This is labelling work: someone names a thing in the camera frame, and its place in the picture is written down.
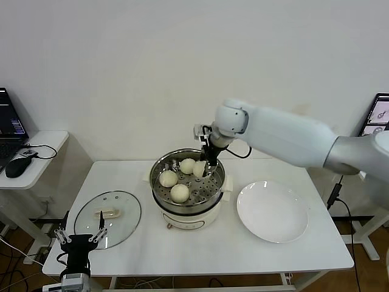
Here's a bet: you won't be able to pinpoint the black hub cable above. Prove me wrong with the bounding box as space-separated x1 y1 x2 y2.
22 143 58 161

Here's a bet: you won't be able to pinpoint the black computer mouse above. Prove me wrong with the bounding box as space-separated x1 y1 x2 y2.
5 157 33 179

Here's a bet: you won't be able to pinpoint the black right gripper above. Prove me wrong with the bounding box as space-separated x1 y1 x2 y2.
199 141 226 179

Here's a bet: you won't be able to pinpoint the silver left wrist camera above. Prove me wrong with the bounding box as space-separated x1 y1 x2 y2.
59 272 91 292

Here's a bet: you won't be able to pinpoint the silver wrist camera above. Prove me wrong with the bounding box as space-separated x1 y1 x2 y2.
193 123 213 145
59 272 91 292

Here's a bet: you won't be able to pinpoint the white cables under table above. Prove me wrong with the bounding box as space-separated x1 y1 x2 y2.
121 277 171 292

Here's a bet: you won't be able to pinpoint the perforated steel steamer basket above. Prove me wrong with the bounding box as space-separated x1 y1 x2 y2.
150 148 227 214

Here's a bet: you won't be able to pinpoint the white electric cooking pot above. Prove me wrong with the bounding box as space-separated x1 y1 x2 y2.
142 172 235 231

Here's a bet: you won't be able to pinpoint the white side table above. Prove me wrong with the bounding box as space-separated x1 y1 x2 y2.
331 170 389 262
0 131 70 265

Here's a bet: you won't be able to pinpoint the white floor power strip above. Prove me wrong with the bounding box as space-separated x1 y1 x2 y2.
42 223 58 243

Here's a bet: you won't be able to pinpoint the dark open laptop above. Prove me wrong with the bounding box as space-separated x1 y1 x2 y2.
358 92 389 137
0 87 30 174

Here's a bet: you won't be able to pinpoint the round glass pot lid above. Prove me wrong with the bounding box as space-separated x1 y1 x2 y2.
74 190 142 250

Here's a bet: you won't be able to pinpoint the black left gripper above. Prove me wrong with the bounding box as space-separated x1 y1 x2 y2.
53 210 108 271

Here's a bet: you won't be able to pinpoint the small black usb hub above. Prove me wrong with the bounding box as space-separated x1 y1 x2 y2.
19 148 40 161

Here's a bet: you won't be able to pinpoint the round white plate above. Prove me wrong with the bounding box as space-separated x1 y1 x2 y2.
236 181 309 243

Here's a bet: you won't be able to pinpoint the white floor cable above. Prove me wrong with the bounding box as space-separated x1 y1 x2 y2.
0 237 45 265

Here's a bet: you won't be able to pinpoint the white steamed baozi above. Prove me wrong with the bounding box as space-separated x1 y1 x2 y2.
169 184 190 204
193 161 208 180
159 170 179 188
179 158 196 175

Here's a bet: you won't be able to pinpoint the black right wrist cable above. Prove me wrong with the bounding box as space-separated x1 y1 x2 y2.
226 145 253 159

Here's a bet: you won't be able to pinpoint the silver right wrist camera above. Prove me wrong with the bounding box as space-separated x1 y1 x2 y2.
193 123 213 145

